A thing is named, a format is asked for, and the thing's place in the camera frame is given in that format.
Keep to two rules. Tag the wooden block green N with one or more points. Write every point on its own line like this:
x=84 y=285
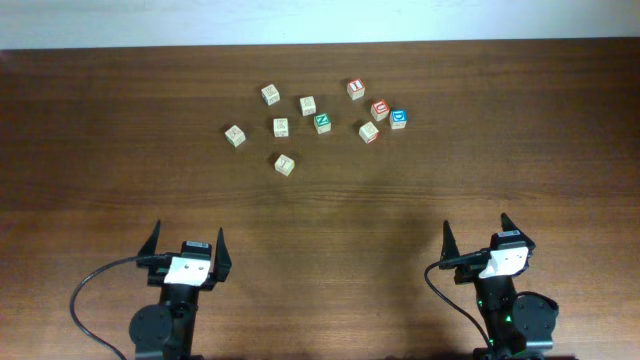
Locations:
x=322 y=123

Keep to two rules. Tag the wooden block red edge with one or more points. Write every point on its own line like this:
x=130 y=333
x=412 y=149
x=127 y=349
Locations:
x=368 y=132

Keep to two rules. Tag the plain wooden block centre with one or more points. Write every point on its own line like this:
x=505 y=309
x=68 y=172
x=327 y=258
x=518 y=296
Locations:
x=308 y=105

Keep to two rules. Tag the wooden block number four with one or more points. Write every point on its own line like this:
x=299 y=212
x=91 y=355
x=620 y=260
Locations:
x=284 y=165

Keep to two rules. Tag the wooden block number five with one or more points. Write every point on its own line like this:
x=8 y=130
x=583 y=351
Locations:
x=280 y=127

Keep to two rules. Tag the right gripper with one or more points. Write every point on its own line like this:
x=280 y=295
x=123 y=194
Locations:
x=465 y=273

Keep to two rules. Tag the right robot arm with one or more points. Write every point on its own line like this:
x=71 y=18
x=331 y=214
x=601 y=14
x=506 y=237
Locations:
x=518 y=325

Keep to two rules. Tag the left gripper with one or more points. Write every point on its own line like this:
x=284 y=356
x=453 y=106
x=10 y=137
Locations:
x=217 y=271

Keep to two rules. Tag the wooden block letter K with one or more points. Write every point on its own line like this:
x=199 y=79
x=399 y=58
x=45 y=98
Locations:
x=270 y=94

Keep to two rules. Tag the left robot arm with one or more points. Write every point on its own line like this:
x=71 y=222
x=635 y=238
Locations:
x=165 y=330

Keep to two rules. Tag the wooden block pineapple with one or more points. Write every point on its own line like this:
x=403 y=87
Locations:
x=235 y=135

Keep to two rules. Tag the wooden block red I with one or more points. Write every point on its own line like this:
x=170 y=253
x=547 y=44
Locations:
x=355 y=89

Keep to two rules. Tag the wooden block blue D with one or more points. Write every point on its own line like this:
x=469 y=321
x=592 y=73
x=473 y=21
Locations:
x=398 y=119

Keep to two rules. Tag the wooden block red U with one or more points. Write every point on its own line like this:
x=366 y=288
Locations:
x=380 y=110

